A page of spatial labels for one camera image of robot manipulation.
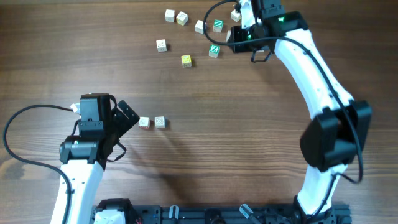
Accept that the white block red letter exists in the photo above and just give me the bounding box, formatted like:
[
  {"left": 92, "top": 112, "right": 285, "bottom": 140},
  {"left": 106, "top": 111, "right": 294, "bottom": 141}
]
[{"left": 139, "top": 116, "right": 150, "bottom": 129}]

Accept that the white block faint drawing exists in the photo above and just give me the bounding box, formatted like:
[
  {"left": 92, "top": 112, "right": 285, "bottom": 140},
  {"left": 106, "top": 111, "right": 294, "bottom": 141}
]
[{"left": 154, "top": 116, "right": 167, "bottom": 128}]

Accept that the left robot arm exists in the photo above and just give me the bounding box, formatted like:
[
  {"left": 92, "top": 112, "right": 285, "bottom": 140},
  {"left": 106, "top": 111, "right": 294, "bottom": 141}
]
[{"left": 51, "top": 93, "right": 140, "bottom": 223}]

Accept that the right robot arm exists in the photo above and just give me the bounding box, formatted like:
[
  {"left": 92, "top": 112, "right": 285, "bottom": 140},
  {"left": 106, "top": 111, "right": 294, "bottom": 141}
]
[{"left": 227, "top": 1, "right": 372, "bottom": 223}]

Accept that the plain white block top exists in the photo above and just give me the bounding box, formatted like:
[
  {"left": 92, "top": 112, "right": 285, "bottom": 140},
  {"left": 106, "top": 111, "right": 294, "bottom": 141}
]
[{"left": 231, "top": 10, "right": 241, "bottom": 22}]

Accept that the green Z block upper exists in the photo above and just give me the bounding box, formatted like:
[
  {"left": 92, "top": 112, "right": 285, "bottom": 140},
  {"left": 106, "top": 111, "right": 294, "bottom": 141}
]
[{"left": 213, "top": 19, "right": 223, "bottom": 33}]

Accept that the green z block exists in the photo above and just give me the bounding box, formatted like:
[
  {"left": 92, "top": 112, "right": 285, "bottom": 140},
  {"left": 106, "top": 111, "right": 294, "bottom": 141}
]
[
  {"left": 208, "top": 44, "right": 220, "bottom": 58},
  {"left": 213, "top": 19, "right": 223, "bottom": 33}
]

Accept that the green Z block lower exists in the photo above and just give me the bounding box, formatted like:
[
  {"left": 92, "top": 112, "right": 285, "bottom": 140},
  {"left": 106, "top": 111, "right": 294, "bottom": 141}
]
[{"left": 208, "top": 44, "right": 220, "bottom": 58}]

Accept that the white block blue side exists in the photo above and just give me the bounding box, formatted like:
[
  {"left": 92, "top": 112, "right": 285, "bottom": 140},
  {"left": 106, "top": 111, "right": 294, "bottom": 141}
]
[{"left": 195, "top": 20, "right": 205, "bottom": 34}]

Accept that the yellow top block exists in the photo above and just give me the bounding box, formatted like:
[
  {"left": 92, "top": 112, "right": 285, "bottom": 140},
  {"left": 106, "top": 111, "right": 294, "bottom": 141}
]
[{"left": 181, "top": 55, "right": 192, "bottom": 68}]

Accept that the white block yellow side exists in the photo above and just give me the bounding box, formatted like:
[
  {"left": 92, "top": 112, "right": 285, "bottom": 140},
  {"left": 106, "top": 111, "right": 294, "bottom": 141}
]
[{"left": 176, "top": 11, "right": 188, "bottom": 26}]

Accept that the plain white block top-left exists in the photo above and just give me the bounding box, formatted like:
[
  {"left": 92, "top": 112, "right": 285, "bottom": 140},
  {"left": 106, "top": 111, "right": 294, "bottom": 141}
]
[{"left": 165, "top": 9, "right": 175, "bottom": 22}]

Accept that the white block dotted left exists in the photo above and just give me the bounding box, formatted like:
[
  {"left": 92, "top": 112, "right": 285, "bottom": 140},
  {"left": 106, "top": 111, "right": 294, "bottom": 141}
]
[{"left": 156, "top": 39, "right": 167, "bottom": 52}]

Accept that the right black cable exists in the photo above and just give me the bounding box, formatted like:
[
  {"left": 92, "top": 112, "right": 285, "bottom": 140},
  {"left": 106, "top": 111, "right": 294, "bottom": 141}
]
[{"left": 203, "top": 0, "right": 364, "bottom": 218}]

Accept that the black cable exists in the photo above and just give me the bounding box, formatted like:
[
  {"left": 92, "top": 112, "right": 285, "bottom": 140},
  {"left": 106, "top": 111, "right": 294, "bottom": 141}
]
[
  {"left": 203, "top": 0, "right": 364, "bottom": 218},
  {"left": 2, "top": 104, "right": 75, "bottom": 224}
]

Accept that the left black cable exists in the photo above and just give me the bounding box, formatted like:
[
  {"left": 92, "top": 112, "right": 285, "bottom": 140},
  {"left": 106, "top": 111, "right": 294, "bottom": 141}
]
[{"left": 2, "top": 104, "right": 75, "bottom": 224}]

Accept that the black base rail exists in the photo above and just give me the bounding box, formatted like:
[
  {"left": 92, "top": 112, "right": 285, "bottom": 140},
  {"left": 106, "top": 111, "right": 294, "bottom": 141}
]
[{"left": 90, "top": 198, "right": 352, "bottom": 224}]

